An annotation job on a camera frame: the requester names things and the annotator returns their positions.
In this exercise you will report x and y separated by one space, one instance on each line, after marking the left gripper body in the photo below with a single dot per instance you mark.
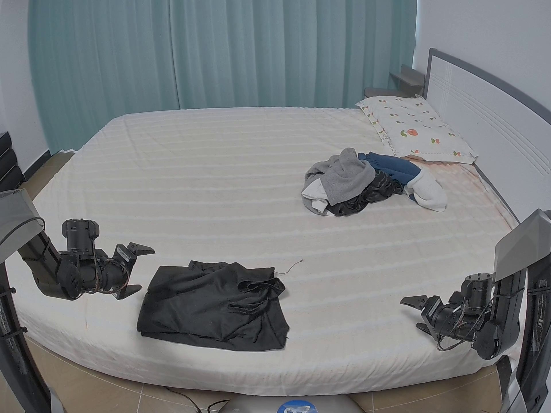
114 275

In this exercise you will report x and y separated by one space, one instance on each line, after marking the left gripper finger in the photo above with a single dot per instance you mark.
129 291
142 250

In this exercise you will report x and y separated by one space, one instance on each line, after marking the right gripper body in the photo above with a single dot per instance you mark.
441 319

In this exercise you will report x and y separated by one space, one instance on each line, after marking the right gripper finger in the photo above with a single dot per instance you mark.
417 302
426 330

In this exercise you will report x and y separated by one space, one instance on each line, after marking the black T-shirt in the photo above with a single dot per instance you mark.
206 308

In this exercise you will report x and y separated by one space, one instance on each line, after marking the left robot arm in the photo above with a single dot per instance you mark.
47 273

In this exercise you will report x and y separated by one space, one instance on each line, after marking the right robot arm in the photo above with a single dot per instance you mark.
508 299

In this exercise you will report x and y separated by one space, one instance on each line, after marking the bed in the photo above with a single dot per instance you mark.
215 166

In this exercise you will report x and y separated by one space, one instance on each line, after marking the pile of clothes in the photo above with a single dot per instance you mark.
344 179

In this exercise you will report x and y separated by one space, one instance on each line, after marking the black chest of drawers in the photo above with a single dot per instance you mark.
8 161

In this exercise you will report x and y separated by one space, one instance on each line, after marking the white printed pillow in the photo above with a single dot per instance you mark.
417 127

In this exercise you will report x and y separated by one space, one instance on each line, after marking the blue-green curtain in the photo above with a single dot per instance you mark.
107 37

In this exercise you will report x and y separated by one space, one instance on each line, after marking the grey bedside table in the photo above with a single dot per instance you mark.
407 78

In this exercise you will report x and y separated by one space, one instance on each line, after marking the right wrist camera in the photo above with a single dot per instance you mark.
456 298

